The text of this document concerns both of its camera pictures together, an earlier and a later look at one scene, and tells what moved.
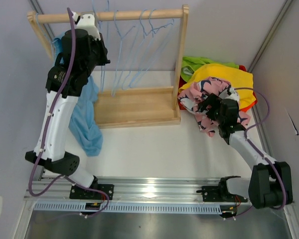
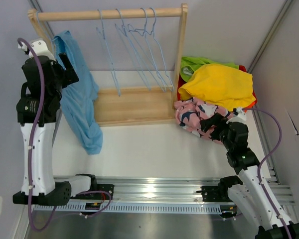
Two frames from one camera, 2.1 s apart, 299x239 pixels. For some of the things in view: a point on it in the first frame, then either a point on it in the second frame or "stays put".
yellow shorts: [241, 81] stays put
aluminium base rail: [129, 189] stays put
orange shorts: [182, 81] stays put
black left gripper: [100, 44] -> [68, 75]
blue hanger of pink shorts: [103, 86] -> [103, 44]
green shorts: [190, 64] stays put
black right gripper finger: [212, 101] -> [215, 120]
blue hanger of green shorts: [157, 36] -> [157, 54]
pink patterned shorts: [190, 96] -> [191, 111]
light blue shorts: [85, 125] stays put
